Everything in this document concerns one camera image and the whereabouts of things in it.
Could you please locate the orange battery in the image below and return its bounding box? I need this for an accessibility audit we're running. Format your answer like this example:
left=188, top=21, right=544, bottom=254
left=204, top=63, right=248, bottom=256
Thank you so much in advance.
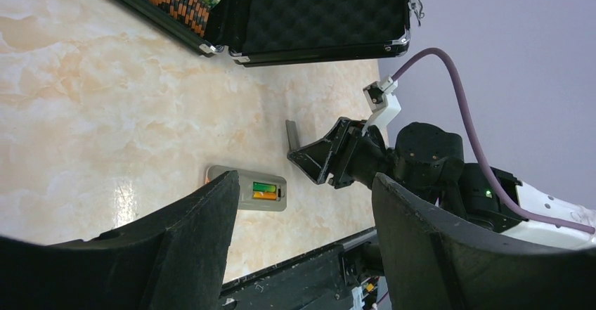
left=252, top=191, right=278, bottom=200

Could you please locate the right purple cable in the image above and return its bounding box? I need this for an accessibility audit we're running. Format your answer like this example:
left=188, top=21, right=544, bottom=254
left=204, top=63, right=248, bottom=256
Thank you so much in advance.
left=391, top=46, right=596, bottom=235

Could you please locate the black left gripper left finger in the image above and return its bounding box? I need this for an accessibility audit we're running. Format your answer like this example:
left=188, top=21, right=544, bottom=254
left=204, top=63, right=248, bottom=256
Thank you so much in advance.
left=1, top=171, right=240, bottom=309

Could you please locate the grey battery cover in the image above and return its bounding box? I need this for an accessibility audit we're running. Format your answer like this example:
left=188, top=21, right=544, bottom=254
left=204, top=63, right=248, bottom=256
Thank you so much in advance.
left=285, top=120, right=301, bottom=152

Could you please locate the black poker chip case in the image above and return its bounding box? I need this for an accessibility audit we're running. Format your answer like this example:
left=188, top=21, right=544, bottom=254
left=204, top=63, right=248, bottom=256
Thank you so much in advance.
left=115, top=0, right=425, bottom=67

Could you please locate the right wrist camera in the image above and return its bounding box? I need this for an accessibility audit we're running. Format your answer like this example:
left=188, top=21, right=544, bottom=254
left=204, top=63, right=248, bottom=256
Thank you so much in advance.
left=363, top=75, right=401, bottom=134

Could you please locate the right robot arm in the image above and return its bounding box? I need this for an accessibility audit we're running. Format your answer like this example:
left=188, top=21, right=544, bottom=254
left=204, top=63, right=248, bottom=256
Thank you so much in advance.
left=286, top=117, right=595, bottom=309

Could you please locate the white remote control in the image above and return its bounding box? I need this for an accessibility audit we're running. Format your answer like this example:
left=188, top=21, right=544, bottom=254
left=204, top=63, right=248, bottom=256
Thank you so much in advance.
left=205, top=165, right=287, bottom=212

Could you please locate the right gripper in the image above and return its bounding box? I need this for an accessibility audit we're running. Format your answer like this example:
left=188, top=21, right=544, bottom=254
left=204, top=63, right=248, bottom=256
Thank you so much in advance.
left=287, top=117, right=395, bottom=189

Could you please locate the green battery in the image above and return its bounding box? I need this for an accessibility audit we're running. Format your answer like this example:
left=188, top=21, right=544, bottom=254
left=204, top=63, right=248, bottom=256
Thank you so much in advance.
left=252, top=181, right=277, bottom=193

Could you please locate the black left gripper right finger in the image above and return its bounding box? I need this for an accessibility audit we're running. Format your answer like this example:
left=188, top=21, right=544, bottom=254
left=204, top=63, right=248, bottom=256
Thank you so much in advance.
left=372, top=174, right=595, bottom=309

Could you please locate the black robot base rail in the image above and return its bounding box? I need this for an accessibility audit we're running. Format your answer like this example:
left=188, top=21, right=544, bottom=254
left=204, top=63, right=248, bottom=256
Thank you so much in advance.
left=218, top=228, right=387, bottom=309

